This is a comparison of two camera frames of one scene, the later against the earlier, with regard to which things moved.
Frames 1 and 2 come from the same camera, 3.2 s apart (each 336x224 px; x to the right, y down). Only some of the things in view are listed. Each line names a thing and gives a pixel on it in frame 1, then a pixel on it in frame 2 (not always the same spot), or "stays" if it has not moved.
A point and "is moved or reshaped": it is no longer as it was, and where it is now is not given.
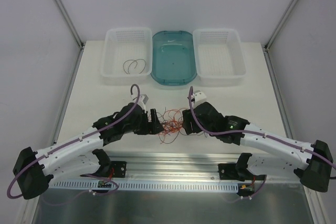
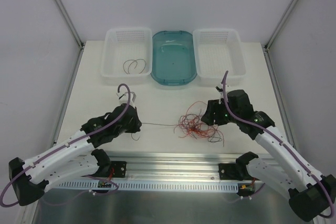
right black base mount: [238, 171] stays
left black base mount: [108, 168] stays
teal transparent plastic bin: [173, 62] stays
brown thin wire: [134, 61] stays
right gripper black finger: [189, 121] → [212, 114]
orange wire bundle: [172, 123] is moved or reshaped
